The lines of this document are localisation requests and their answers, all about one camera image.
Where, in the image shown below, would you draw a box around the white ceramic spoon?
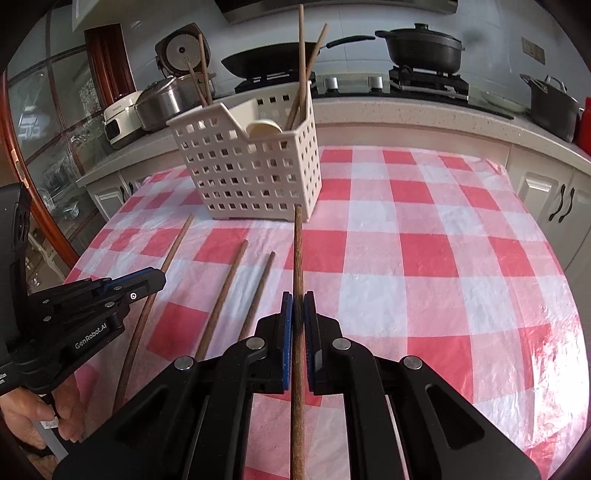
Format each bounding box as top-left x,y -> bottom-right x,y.
245,119 -> 283,138

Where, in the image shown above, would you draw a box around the person's left hand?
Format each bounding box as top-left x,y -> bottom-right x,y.
1,375 -> 85,450

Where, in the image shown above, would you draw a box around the red white checkered tablecloth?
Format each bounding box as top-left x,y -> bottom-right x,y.
69,147 -> 589,477

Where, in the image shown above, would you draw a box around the white perforated utensil basket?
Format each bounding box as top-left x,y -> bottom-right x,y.
167,83 -> 322,221

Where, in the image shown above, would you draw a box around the white small cooker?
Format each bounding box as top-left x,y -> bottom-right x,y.
103,91 -> 144,150

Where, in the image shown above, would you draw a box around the red framed glass door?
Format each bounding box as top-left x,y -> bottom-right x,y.
6,7 -> 113,258

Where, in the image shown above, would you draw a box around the silver open rice cooker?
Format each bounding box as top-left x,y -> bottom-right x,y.
135,22 -> 211,132

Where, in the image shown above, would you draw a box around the black wok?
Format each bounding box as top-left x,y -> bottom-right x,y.
220,34 -> 378,80

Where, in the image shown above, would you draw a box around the white upper left cabinet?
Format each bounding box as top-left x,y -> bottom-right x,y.
72,0 -> 101,22

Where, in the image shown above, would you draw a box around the black gas cooktop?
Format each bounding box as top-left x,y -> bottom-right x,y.
226,63 -> 514,120

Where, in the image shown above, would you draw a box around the white lower cabinets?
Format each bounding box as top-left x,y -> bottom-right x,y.
77,122 -> 590,267

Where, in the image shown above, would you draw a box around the black lidded pot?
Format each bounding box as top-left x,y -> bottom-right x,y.
375,23 -> 464,74

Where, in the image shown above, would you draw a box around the black range hood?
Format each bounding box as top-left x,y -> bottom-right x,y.
214,0 -> 459,23

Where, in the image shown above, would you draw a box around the grey lidded stockpot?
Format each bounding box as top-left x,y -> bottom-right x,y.
520,74 -> 580,143

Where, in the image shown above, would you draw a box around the red thermos bottle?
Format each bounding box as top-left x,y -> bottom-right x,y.
576,97 -> 591,155

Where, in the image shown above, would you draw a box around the wall switch plate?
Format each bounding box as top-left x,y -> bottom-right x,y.
521,37 -> 546,65

